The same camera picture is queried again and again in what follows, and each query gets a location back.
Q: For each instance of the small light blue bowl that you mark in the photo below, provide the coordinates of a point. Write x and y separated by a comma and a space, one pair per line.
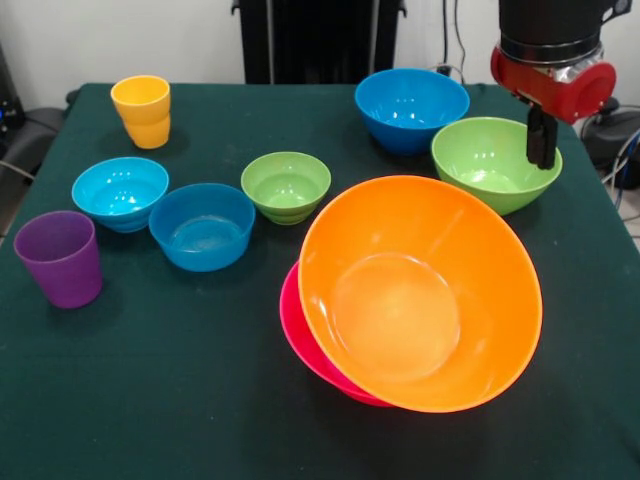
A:
120, 190

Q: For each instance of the black computer tower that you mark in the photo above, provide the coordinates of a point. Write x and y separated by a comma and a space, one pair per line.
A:
10, 100

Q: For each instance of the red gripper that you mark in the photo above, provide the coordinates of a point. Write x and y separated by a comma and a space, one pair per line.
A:
585, 95

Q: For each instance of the medium blue bowl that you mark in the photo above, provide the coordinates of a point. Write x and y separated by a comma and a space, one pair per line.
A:
410, 115

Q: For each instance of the yellow cup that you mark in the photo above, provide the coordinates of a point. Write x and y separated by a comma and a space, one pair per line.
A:
142, 115

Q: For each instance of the large green bowl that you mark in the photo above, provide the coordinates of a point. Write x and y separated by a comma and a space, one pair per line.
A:
480, 160

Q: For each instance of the purple cup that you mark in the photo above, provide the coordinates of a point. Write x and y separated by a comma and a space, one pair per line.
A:
60, 265

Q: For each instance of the large pink bowl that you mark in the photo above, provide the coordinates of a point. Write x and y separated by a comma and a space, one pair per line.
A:
305, 340

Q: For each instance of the small green bowl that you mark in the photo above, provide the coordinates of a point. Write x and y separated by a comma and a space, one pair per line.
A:
285, 185

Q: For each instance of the dark blue bowl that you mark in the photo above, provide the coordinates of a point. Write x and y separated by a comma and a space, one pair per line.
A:
200, 230

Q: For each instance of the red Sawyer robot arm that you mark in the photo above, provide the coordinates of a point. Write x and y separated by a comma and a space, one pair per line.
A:
550, 25

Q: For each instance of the black power plug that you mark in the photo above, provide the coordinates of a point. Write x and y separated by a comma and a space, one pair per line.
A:
443, 74

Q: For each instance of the large orange bowl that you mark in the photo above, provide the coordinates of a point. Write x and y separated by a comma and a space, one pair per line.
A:
425, 250

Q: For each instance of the dark green tablecloth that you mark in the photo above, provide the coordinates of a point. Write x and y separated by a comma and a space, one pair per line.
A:
150, 375

